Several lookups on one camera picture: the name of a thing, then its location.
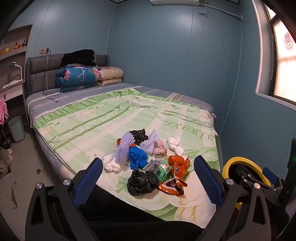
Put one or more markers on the purple foam fruit net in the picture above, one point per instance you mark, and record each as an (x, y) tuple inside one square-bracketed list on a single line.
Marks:
[(149, 142), (123, 150)]

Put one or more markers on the white air conditioner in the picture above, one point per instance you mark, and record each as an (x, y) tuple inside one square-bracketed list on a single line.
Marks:
[(173, 1)]

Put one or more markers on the bed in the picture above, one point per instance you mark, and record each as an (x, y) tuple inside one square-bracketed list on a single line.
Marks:
[(39, 99)]

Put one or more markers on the beige slipper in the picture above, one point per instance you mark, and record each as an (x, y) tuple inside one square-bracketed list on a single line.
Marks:
[(5, 163), (5, 152)]

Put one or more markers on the black clothing pile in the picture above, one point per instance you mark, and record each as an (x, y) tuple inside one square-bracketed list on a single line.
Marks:
[(78, 58)]

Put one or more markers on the window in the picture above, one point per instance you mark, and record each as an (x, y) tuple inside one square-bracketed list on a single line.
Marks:
[(284, 69)]

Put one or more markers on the white insulated pipe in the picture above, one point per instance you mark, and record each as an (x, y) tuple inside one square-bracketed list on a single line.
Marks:
[(226, 11)]

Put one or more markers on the orange snack wrapper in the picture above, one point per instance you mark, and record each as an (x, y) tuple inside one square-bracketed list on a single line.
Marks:
[(175, 172)]

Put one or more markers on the wall power outlet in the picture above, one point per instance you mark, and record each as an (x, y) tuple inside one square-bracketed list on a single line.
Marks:
[(42, 51)]

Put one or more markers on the yellow rimmed bin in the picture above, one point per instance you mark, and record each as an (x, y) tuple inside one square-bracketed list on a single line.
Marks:
[(233, 162)]

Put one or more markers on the beige pillows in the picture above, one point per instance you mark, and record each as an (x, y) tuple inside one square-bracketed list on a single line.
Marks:
[(111, 74)]

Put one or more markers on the blue floral folded quilt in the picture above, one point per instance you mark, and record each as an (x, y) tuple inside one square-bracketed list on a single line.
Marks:
[(74, 76)]

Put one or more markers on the knotted orange plastic bag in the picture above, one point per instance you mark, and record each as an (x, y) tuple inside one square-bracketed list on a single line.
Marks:
[(119, 141), (175, 160)]

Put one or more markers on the yellow fruit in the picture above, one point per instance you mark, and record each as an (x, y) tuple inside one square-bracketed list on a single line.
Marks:
[(5, 50)]

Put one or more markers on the green snack packet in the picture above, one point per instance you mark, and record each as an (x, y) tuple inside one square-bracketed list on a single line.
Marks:
[(160, 172)]

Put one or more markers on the grey bed headboard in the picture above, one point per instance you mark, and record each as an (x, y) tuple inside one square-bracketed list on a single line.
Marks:
[(37, 64)]

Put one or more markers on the grey shelf unit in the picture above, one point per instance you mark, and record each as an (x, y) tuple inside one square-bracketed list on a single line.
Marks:
[(13, 54)]

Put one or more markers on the white desk lamp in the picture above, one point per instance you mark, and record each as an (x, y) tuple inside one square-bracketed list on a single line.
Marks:
[(20, 69)]

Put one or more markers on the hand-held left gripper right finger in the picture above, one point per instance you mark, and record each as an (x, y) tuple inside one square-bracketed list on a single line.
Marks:
[(208, 183)]

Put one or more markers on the white cloth left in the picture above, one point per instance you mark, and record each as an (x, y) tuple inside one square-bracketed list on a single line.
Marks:
[(112, 164)]

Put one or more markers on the red window decal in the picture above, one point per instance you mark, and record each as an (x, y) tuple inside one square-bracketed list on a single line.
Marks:
[(288, 41)]

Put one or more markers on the white cloth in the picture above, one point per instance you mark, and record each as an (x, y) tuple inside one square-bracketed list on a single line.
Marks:
[(11, 83), (174, 143), (112, 164)]

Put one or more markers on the white cloth right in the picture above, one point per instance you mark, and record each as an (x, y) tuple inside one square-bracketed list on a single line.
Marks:
[(174, 143)]

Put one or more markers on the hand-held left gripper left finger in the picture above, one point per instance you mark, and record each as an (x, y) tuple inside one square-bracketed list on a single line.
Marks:
[(89, 183)]

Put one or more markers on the green patterned blanket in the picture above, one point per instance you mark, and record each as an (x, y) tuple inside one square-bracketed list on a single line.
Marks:
[(92, 120)]

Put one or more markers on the large black plastic bag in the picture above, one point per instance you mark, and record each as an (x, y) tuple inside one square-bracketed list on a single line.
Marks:
[(141, 183)]

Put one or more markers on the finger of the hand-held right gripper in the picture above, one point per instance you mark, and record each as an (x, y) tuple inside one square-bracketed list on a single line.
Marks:
[(251, 178), (270, 174)]

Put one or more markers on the person's black trousers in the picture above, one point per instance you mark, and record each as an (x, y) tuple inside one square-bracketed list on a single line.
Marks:
[(129, 217)]

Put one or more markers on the pink crumpled cloth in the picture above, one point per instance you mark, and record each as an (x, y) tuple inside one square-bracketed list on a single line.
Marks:
[(159, 149)]

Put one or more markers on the knotted blue plastic bag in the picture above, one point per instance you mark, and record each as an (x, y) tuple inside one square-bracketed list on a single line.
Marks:
[(137, 157)]

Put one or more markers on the green waste basket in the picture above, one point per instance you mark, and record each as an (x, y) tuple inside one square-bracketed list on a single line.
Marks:
[(17, 129)]

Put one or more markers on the small black plastic bag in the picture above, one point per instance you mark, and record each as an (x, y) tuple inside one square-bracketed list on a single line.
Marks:
[(138, 136)]

